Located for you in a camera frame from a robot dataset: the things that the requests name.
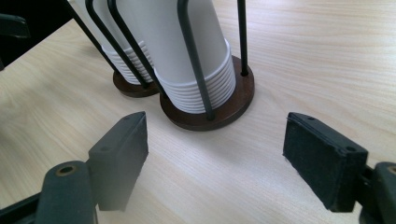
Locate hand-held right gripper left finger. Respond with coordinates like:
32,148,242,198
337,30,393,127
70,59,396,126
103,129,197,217
88,111,149,212

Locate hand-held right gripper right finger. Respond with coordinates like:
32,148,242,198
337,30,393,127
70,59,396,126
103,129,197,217
282,111,370,213

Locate black wire cup holder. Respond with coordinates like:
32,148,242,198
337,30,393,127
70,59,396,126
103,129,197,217
62,0,161,99
106,0,256,132

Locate stack of white paper cups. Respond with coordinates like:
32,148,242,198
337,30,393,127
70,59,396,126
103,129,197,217
113,0,237,115
68,0,155,86

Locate dark furniture part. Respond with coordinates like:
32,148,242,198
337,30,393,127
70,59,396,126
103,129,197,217
0,13,31,39

